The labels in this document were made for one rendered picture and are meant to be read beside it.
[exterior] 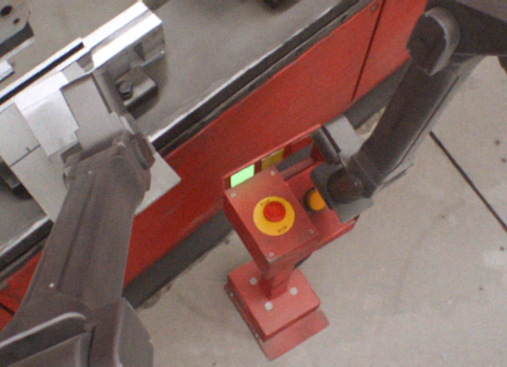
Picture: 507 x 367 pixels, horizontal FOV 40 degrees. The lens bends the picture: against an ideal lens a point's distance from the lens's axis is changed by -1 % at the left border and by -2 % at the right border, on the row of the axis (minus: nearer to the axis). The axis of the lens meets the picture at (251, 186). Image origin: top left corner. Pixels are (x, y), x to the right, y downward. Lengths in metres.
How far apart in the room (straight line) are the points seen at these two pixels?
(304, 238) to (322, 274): 0.80
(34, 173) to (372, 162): 0.49
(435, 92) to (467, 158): 1.50
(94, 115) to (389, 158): 0.37
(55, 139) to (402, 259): 1.26
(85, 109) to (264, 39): 0.59
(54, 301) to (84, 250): 0.07
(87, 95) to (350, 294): 1.38
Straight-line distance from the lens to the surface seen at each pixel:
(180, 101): 1.22
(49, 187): 1.05
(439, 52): 0.66
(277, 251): 1.21
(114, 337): 0.37
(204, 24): 1.30
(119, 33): 1.19
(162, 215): 1.51
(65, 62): 1.14
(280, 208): 1.21
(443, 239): 2.13
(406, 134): 0.84
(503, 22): 0.61
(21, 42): 1.05
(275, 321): 1.86
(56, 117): 1.09
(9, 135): 1.10
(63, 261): 0.48
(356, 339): 2.00
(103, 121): 0.76
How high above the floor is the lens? 1.94
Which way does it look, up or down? 68 degrees down
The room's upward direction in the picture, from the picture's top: 4 degrees clockwise
